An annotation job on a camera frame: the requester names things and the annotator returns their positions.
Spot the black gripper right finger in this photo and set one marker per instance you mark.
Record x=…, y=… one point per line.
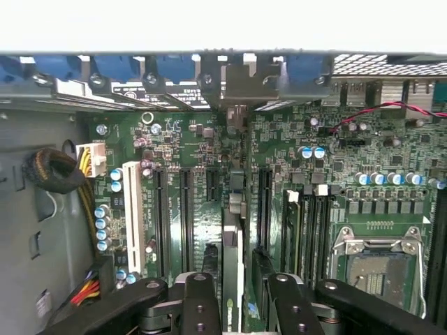
x=293, y=307

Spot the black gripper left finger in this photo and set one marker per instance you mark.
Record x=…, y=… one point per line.
x=199, y=307

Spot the black RAM slot bank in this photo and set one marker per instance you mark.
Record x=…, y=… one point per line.
x=438, y=261
x=316, y=237

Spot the long black expansion slot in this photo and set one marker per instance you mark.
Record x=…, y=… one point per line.
x=186, y=220
x=161, y=223
x=265, y=209

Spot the CPU socket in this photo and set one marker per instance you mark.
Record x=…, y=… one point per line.
x=377, y=275

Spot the white expansion slot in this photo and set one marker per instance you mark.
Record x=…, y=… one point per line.
x=134, y=216

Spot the short black expansion slot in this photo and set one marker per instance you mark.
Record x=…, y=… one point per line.
x=213, y=185

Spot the green motherboard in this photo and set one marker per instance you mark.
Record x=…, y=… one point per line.
x=195, y=139

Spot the white power connector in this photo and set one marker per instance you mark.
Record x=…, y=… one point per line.
x=96, y=153

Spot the black open PC case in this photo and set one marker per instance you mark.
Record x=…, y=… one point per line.
x=363, y=64

